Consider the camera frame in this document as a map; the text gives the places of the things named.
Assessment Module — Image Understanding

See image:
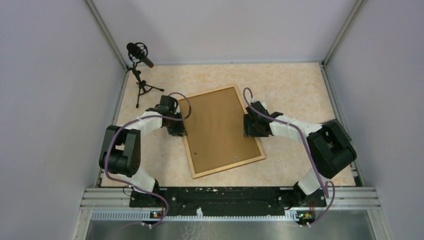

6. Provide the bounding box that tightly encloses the wooden picture frame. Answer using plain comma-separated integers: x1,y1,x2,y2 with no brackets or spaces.
177,84,267,180

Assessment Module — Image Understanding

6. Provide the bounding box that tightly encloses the dark grey mat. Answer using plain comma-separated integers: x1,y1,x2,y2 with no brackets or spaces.
331,118,352,142

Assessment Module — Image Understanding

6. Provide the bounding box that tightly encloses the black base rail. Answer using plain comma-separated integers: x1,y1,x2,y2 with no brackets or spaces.
129,186,327,217

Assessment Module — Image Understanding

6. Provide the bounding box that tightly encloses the black microphone on tripod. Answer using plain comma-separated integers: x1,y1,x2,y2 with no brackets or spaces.
126,42,165,109

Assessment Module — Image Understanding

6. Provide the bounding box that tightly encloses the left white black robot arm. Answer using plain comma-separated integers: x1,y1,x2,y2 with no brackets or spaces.
99,92,191,207

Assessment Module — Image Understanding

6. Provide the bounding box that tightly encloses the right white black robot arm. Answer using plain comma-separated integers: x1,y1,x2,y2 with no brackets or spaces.
243,101,357,206

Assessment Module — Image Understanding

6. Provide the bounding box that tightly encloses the aluminium front rail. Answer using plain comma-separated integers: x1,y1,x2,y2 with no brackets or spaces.
80,186,381,222

